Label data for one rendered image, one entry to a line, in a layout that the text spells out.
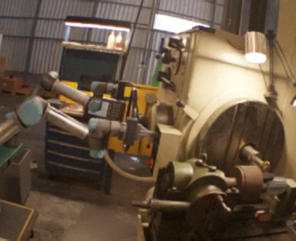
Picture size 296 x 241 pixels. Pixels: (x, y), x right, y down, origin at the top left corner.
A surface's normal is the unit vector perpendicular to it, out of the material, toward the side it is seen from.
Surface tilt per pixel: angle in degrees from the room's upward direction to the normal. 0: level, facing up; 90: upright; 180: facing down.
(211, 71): 90
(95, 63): 90
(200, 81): 90
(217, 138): 90
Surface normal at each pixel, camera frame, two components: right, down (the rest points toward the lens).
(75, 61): 0.05, 0.22
